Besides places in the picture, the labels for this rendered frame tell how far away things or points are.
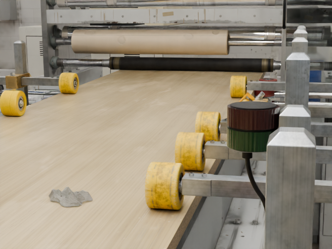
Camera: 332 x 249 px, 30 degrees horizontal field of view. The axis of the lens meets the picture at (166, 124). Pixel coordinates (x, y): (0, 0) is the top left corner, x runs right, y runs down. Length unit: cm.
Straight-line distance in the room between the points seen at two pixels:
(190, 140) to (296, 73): 39
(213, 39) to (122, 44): 46
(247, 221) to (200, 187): 81
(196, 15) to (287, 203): 261
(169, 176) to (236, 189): 11
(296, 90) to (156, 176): 27
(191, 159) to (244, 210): 68
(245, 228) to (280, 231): 131
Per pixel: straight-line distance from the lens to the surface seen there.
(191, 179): 104
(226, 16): 303
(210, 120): 151
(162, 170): 104
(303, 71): 95
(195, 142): 127
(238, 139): 70
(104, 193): 117
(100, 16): 316
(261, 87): 226
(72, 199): 111
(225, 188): 104
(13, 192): 121
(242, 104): 72
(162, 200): 104
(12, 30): 1079
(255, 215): 189
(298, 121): 71
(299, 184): 46
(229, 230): 177
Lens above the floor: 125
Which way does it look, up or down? 11 degrees down
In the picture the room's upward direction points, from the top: 1 degrees counter-clockwise
